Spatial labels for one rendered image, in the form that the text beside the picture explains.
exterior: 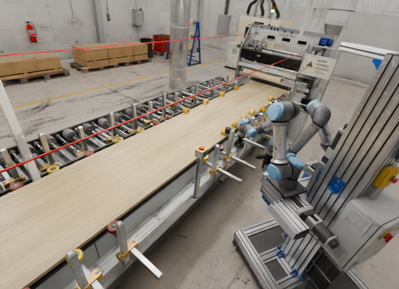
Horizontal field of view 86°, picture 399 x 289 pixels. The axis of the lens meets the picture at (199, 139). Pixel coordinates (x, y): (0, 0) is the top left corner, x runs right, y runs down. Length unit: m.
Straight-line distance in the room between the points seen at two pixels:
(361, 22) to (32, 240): 10.54
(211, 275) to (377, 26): 9.76
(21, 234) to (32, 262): 0.22
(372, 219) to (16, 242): 2.02
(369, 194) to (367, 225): 0.20
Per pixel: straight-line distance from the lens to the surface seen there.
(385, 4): 10.54
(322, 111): 1.80
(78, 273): 1.34
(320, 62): 4.23
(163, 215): 1.93
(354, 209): 1.63
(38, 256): 1.59
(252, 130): 1.78
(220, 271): 2.42
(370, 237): 1.66
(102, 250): 1.77
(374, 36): 10.54
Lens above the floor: 2.15
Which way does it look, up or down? 33 degrees down
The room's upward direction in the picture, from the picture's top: 7 degrees clockwise
